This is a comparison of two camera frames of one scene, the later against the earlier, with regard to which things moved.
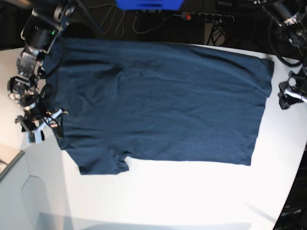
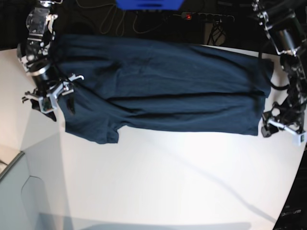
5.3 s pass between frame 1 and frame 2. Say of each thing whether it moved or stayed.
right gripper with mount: moved
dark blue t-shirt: moved
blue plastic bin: stayed
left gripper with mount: moved
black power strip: stayed
